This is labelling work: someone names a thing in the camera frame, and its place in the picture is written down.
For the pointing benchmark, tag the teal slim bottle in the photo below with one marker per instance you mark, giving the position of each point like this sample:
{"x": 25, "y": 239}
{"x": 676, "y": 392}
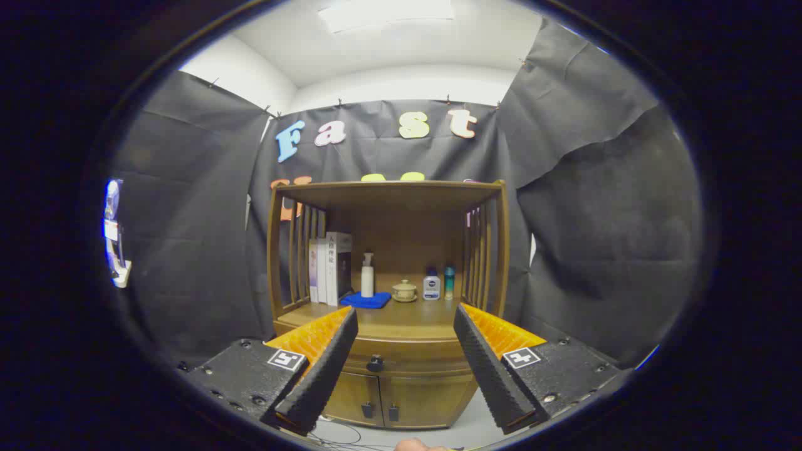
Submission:
{"x": 449, "y": 282}

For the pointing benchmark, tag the black drawer knob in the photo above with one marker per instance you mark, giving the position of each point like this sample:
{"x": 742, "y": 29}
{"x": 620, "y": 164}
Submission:
{"x": 374, "y": 363}

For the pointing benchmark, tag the brown wooden cabinet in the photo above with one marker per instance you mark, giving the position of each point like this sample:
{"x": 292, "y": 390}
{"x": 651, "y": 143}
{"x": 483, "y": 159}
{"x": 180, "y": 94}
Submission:
{"x": 407, "y": 232}

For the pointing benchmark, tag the white book with dark cover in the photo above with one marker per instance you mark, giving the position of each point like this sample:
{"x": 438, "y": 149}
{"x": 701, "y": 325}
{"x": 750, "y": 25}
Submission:
{"x": 335, "y": 269}

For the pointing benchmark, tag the brown wooden drawer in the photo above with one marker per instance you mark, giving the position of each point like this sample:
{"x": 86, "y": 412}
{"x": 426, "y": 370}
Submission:
{"x": 407, "y": 352}

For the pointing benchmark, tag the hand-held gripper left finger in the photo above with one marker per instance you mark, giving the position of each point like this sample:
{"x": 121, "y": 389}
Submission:
{"x": 326, "y": 376}

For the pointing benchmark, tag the beige lidded ceramic cup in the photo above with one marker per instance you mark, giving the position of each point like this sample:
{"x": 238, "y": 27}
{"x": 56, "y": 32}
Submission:
{"x": 404, "y": 292}

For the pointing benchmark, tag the wooden countertop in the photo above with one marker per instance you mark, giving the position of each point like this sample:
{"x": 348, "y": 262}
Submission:
{"x": 413, "y": 319}

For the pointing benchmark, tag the plain white book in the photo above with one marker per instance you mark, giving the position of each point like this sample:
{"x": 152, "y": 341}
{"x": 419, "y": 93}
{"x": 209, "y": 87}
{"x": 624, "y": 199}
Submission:
{"x": 321, "y": 275}

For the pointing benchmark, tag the wooden cabinet door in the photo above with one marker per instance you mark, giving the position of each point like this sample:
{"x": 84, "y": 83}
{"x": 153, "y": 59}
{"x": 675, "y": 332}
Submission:
{"x": 426, "y": 401}
{"x": 351, "y": 398}

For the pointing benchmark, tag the purple white book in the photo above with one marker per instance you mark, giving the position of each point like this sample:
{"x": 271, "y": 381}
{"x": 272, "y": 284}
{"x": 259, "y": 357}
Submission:
{"x": 313, "y": 275}

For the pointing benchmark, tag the white pump bottle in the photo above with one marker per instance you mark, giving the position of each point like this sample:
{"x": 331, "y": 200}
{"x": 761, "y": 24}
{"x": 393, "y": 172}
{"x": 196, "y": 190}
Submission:
{"x": 367, "y": 282}

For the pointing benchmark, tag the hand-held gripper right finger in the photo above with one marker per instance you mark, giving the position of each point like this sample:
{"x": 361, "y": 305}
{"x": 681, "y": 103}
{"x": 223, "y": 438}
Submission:
{"x": 489, "y": 376}

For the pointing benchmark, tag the black backdrop cloth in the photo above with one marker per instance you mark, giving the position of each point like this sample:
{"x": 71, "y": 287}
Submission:
{"x": 188, "y": 219}

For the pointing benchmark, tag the white lotion bottle blue cap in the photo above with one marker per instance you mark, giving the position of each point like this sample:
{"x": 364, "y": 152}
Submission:
{"x": 432, "y": 288}

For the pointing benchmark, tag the folded blue cloth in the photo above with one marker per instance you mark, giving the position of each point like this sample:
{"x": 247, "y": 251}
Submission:
{"x": 366, "y": 300}

